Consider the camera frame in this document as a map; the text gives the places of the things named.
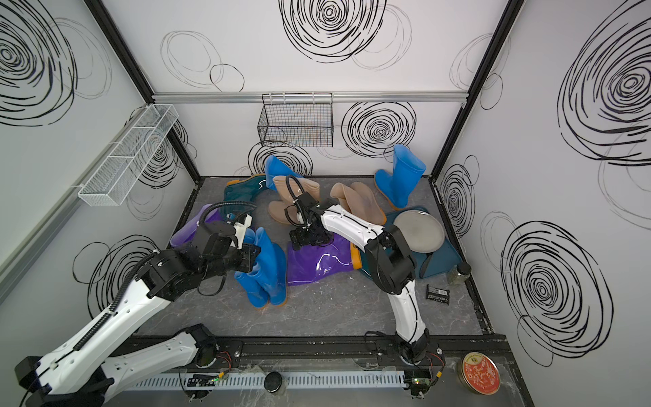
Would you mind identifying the blue rain boot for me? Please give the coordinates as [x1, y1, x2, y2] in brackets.
[264, 155, 302, 191]
[252, 227, 288, 306]
[374, 145, 427, 210]
[235, 227, 270, 309]

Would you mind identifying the purple rain boot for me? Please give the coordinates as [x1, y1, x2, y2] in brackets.
[288, 234, 362, 286]
[170, 205, 224, 248]

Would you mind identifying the beige rain boot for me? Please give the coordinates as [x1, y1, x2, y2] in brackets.
[330, 181, 387, 225]
[267, 176, 320, 225]

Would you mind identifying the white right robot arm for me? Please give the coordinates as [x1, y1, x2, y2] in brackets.
[290, 193, 430, 365]

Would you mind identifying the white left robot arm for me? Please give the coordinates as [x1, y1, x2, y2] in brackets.
[15, 201, 261, 406]

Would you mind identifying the dark green rain boot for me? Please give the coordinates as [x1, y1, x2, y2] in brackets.
[220, 174, 268, 219]

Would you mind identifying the grey round plate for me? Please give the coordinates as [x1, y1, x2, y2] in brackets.
[393, 210, 445, 254]

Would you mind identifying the black round knob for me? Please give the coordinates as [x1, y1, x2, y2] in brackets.
[264, 371, 283, 393]

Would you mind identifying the small black packet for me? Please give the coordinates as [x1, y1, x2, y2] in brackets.
[426, 285, 450, 305]

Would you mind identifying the small glass jar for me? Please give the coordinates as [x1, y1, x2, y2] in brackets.
[447, 262, 472, 285]

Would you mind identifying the red round tin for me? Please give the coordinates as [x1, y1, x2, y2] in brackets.
[456, 352, 501, 396]

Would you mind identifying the black wire basket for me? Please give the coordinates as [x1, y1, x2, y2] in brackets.
[257, 93, 334, 148]

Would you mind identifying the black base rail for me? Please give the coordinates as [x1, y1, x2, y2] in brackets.
[126, 332, 512, 368]

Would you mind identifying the white wire basket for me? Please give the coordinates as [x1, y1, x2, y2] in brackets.
[77, 104, 179, 207]

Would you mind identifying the white slotted cable duct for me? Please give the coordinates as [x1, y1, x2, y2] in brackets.
[129, 371, 407, 391]

